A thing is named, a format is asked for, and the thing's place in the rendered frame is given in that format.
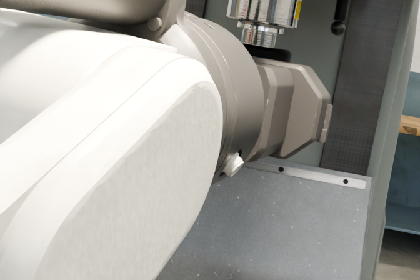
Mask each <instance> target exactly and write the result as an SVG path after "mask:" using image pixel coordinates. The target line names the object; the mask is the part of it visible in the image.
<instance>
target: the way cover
mask: <svg viewBox="0 0 420 280"><path fill-rule="evenodd" d="M261 176H262V177H264V178H262V177H261ZM299 182H301V183H302V184H300V183H299ZM373 183H374V178H373V177H368V176H362V175H357V174H351V173H347V172H341V171H334V170H330V169H324V168H320V167H314V166H307V165H303V164H297V163H293V162H287V161H280V160H277V159H270V158H266V157H264V158H262V159H259V160H257V161H255V162H246V161H244V164H243V165H242V167H241V168H240V169H239V171H238V172H237V173H236V174H234V175H233V176H231V177H230V176H228V177H226V178H225V179H223V180H221V181H219V182H217V183H215V184H213V185H211V186H210V188H209V191H208V194H207V196H206V199H205V201H204V204H203V205H202V208H201V210H200V212H199V214H198V216H197V218H196V220H195V222H194V224H193V225H192V227H191V229H190V230H189V232H188V233H187V235H186V237H185V238H184V239H183V241H182V242H181V244H180V245H179V247H178V248H177V249H176V251H175V252H174V254H173V255H172V256H171V258H170V260H169V261H168V262H167V264H166V265H165V266H164V268H163V269H162V271H161V272H160V273H159V275H158V277H157V278H156V279H155V280H362V276H363V266H364V256H365V250H366V240H367V235H368V225H369V215H370V209H371V199H372V193H373ZM218 185H220V186H218ZM339 187H340V188H339ZM309 188H311V189H309ZM341 188H342V189H341ZM338 192H339V193H338ZM347 193H349V194H348V195H346V194H347ZM238 196H239V198H238ZM274 203H275V204H274ZM356 204H357V205H358V206H359V207H357V206H356ZM236 205H237V206H236ZM356 209H358V210H359V211H357V210H356ZM249 210H250V211H249ZM248 211H249V212H248ZM273 214H274V216H275V217H274V216H273ZM353 220H355V222H354V221H353ZM198 223H199V224H198ZM291 226H293V228H291ZM309 228H310V229H311V230H310V229H309ZM318 243H321V244H318ZM210 246H211V247H210ZM184 254H185V255H184ZM194 255H196V257H194ZM305 258H306V260H307V262H306V261H305V260H304V259H305ZM251 259H252V260H251ZM171 260H173V263H172V262H171ZM229 264H230V266H229ZM309 265H310V266H309ZM238 270H240V271H239V272H238ZM279 270H281V271H279ZM334 270H336V272H335V271H334ZM232 272H234V273H235V274H234V273H233V275H232V276H230V274H232ZM215 273H216V274H217V275H215ZM198 274H200V275H199V276H198ZM307 275H308V276H307ZM340 276H342V277H340ZM231 277H232V278H231ZM230 278H231V279H230Z"/></svg>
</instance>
